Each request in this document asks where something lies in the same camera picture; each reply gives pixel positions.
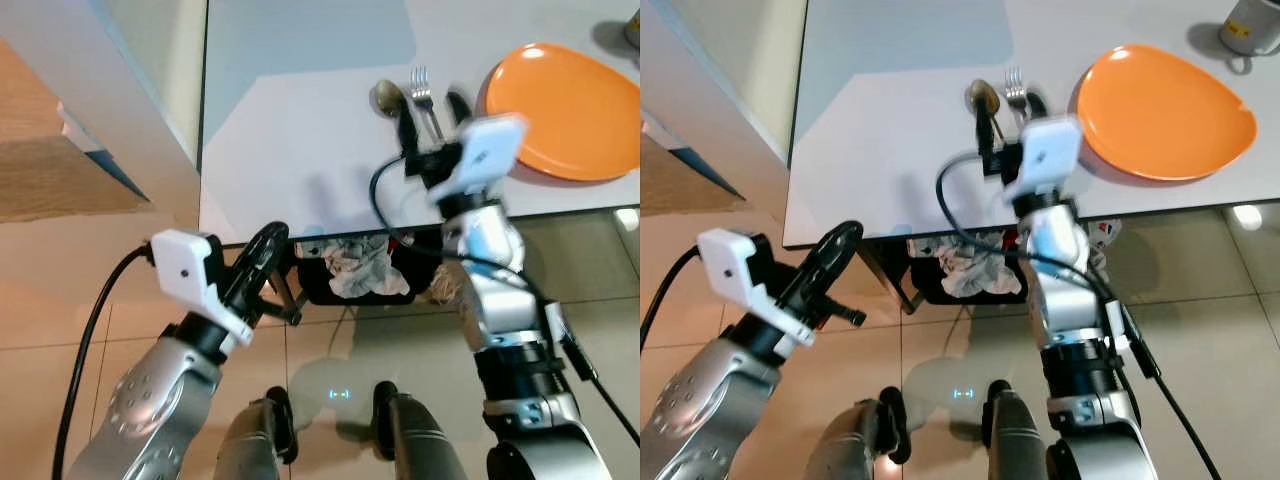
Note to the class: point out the grey mug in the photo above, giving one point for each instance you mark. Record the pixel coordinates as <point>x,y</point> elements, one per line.
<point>1250,25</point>
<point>634,30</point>

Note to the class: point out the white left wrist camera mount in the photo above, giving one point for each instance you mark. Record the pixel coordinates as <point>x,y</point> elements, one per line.
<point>735,265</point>
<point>185,265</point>

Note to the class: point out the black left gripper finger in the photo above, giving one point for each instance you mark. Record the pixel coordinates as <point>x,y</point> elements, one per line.
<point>825,258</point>
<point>277,255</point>
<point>258,255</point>
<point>848,258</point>

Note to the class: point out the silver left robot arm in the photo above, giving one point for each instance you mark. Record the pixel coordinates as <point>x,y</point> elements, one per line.
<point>710,400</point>
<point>150,400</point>

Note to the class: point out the metal fork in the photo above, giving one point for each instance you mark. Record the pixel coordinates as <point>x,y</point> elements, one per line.
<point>422,95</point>
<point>1015,92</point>

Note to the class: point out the white cabinet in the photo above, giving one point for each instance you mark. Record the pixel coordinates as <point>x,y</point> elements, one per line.
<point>720,60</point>
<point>120,80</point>

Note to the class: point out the crumpled white paper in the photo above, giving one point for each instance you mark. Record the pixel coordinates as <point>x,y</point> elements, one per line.
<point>355,265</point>
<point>970,265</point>

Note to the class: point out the orange plate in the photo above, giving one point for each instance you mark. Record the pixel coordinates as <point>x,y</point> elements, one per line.
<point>570,110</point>
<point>1160,110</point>

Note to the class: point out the dark table leg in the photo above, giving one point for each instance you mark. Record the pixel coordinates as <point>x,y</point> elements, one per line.
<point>288,282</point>
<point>885,280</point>

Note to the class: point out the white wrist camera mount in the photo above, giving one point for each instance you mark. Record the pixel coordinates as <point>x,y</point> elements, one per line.
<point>735,265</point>
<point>485,150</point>
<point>185,265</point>
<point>1045,150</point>

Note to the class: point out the metal spoon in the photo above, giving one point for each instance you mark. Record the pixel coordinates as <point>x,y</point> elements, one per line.
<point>388,96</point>
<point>982,95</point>

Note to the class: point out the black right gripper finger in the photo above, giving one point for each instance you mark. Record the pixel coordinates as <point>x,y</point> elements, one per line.
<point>408,128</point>
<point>986,128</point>
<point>462,110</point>
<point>1036,106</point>

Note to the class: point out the black waste bin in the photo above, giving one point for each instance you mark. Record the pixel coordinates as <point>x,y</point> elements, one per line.
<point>310,287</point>
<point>925,287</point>

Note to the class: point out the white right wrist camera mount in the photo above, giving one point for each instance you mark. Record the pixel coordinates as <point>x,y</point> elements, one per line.
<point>485,150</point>
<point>1045,150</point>

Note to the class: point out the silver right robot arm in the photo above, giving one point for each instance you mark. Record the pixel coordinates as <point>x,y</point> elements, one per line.
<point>1075,330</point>
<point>510,330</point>

